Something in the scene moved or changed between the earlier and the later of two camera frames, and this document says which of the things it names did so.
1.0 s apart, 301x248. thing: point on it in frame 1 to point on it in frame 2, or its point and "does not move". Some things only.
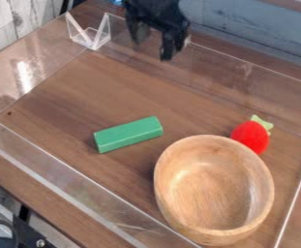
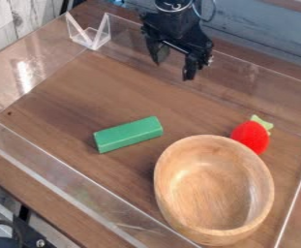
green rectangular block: x=128 y=134 does not move
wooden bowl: x=213 y=189 does not move
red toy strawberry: x=252 y=133 does not move
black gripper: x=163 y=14 to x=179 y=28
